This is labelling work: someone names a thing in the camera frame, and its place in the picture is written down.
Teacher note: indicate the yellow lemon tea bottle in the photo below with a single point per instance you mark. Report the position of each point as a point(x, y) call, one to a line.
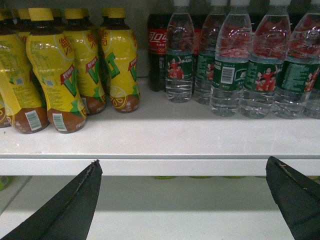
point(119, 45)
point(53, 62)
point(87, 61)
point(24, 107)

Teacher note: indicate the white metal shelf board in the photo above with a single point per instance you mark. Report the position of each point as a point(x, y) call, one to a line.
point(163, 138)

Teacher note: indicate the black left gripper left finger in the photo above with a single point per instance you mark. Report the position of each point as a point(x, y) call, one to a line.
point(67, 215)

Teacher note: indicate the lower white shelf board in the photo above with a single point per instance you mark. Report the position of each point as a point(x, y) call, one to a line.
point(184, 208)

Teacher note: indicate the black cola bottle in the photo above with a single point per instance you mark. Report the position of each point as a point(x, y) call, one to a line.
point(156, 46)

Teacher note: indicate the clear water bottle green label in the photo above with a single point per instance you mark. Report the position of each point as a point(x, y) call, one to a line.
point(301, 66)
point(206, 51)
point(270, 45)
point(232, 52)
point(179, 47)

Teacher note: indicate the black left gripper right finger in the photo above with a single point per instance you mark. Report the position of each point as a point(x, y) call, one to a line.
point(297, 197)

